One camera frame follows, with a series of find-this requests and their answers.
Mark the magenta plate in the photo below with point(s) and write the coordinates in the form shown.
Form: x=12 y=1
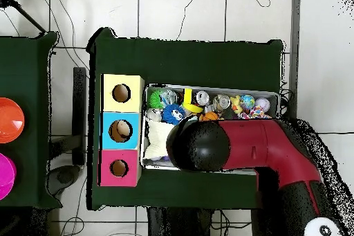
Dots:
x=5 y=175

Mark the silver metal can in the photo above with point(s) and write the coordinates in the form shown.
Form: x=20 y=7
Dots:
x=203 y=97

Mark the white baseball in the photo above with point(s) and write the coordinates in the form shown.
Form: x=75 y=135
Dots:
x=263 y=105

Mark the small orange basketball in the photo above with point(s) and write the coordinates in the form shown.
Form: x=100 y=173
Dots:
x=210 y=117

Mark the blue fuzzy ball with eyes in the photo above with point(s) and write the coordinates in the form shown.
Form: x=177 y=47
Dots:
x=173 y=114

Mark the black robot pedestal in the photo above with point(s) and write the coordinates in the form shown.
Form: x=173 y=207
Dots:
x=182 y=225

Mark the globe print ball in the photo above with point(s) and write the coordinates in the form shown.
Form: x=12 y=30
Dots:
x=246 y=102

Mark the yellow plastic block toy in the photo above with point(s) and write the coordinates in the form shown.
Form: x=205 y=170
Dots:
x=188 y=98

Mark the dark green table cloth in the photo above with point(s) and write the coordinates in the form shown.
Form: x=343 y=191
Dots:
x=27 y=81
x=188 y=59

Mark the colourful patterned cloth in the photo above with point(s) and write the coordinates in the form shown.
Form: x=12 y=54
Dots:
x=259 y=113

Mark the green spiky ball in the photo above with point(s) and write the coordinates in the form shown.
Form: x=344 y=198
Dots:
x=156 y=99

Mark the cream yellow waffle cloth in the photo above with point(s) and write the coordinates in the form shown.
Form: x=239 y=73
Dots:
x=157 y=142

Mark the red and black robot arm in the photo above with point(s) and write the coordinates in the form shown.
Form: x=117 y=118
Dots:
x=249 y=147

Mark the wooden box with three holes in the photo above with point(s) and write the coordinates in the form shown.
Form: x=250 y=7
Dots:
x=123 y=111

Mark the orange plate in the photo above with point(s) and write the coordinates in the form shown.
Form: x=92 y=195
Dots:
x=10 y=120

